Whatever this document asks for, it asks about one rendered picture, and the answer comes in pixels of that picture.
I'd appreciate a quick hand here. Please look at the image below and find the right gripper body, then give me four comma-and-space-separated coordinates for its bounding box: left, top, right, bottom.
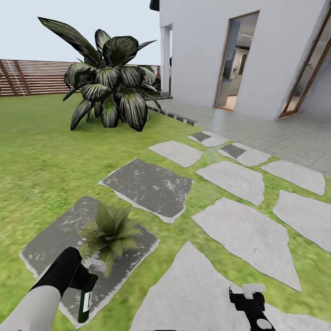
233, 293, 265, 314

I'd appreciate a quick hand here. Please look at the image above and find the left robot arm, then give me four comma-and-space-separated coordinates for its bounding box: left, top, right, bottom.
0, 247, 107, 331

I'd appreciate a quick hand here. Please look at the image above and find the insectifuge atomizer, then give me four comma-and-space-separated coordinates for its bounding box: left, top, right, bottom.
78, 291, 92, 323

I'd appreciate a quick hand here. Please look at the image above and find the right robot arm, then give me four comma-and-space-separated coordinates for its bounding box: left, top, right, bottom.
229, 284, 275, 331

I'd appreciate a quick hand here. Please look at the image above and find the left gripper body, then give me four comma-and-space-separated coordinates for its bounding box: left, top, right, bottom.
68, 266, 98, 292

